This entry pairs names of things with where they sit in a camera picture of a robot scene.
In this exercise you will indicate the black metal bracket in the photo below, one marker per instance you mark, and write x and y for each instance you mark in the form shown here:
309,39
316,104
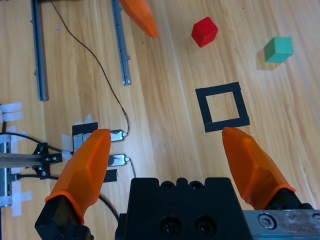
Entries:
45,150

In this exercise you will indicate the green wooden cube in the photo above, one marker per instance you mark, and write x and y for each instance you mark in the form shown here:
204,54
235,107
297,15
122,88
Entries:
278,51

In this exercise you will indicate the silver slotted metal profile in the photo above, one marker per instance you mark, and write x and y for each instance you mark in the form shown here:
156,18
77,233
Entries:
5,185

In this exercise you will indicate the red wooden cube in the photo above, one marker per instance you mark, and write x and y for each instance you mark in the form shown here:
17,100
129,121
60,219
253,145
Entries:
205,32

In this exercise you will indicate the silver aluminium bar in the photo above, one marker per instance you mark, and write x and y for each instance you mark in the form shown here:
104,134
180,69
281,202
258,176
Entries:
20,160

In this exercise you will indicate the small black tape patch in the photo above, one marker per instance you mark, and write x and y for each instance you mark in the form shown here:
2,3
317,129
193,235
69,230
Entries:
111,176

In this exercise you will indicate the large black tape patch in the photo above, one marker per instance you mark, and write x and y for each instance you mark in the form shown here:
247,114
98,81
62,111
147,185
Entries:
85,128

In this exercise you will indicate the white tape strip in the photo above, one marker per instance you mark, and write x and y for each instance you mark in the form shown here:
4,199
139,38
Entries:
67,142
12,117
11,107
86,119

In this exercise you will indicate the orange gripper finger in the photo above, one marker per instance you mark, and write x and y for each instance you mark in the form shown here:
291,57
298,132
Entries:
141,17
252,170
82,172

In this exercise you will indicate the black tape square outline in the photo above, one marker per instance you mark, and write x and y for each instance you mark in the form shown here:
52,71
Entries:
205,110

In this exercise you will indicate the white tape cross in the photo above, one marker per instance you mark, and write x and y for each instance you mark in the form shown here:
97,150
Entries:
18,202

